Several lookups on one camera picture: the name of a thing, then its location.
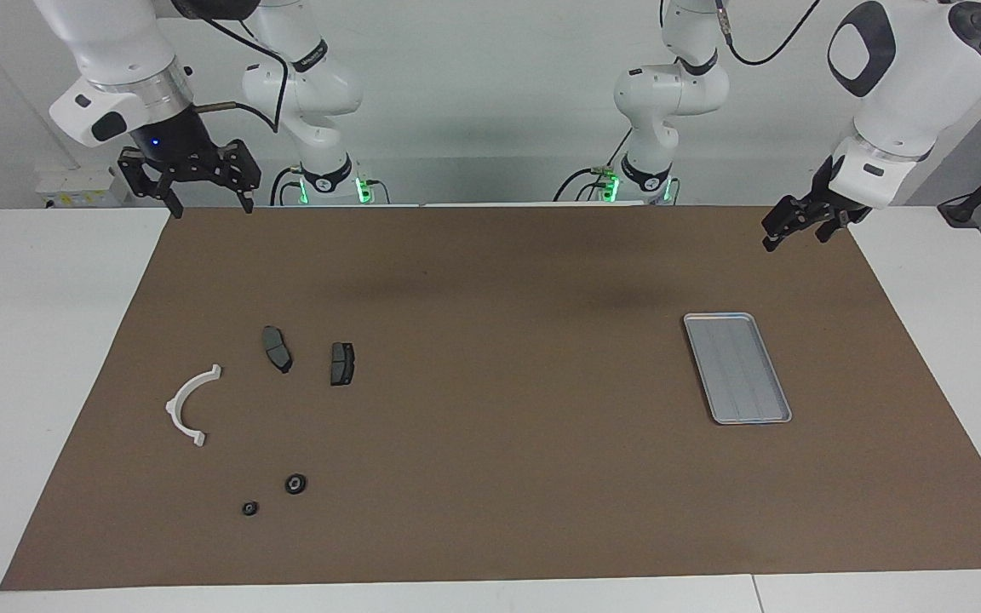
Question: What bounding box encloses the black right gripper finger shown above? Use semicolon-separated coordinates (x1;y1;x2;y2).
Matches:
118;146;184;219
205;139;262;215

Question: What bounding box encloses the silver metal tray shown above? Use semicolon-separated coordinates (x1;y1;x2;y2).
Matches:
683;312;793;426

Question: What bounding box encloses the white power strip box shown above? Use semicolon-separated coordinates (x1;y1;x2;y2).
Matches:
35;166;129;209

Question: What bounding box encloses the curved dark grey brake pad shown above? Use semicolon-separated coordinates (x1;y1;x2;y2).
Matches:
261;325;294;375

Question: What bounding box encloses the rectangular dark grey brake pad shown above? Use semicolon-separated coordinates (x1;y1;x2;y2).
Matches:
330;341;357;387

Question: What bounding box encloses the brown table mat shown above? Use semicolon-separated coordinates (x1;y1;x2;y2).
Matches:
0;204;981;592

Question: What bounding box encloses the black base cable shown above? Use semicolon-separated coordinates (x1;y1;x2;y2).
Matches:
553;166;604;203
269;167;301;207

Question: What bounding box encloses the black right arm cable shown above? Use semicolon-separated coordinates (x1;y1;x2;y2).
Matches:
192;13;291;133

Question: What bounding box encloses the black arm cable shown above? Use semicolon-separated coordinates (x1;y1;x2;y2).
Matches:
714;0;823;67
192;13;291;133

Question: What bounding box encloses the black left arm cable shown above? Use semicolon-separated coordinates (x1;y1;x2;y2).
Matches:
714;0;823;67

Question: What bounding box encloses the white curved plastic bracket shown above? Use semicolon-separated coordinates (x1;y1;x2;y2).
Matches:
165;364;223;448

